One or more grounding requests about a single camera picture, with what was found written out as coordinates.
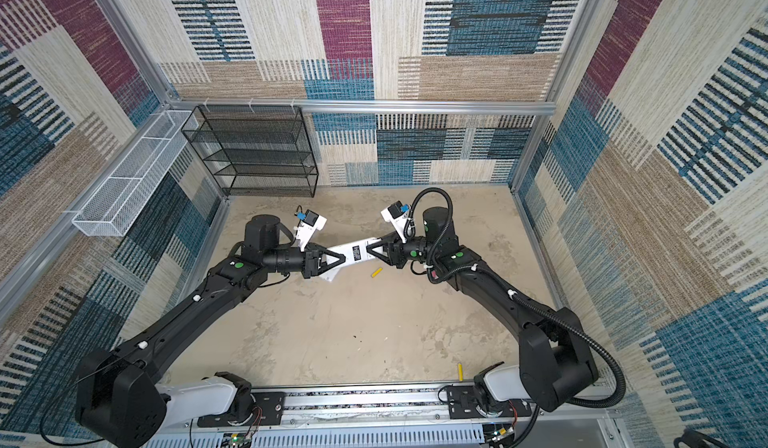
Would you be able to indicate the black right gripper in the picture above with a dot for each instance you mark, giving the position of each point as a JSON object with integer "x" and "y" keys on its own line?
{"x": 394, "y": 252}

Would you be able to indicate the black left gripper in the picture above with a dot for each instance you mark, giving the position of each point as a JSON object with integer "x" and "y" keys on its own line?
{"x": 311, "y": 258}

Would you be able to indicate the white remote control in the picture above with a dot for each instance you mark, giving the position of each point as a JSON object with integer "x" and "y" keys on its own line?
{"x": 355, "y": 252}

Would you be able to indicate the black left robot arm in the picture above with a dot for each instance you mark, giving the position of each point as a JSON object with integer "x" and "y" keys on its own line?
{"x": 119, "y": 396}

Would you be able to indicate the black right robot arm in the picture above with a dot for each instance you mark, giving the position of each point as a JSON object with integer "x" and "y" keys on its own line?
{"x": 558, "y": 363}

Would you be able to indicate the black mesh shelf rack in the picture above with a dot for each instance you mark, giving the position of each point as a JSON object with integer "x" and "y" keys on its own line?
{"x": 257, "y": 150}

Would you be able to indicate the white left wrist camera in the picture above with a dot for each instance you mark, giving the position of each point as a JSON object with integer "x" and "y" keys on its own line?
{"x": 309, "y": 222}

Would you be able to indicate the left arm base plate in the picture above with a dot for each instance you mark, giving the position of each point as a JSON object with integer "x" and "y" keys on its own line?
{"x": 266, "y": 410}

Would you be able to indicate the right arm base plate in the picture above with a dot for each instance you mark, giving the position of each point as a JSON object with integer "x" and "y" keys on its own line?
{"x": 463, "y": 402}

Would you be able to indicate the white slotted cable duct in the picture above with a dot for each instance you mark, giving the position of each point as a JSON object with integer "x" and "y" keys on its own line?
{"x": 433, "y": 435}

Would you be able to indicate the white mesh wall basket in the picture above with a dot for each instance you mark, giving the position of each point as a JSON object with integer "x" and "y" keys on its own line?
{"x": 114, "y": 207}

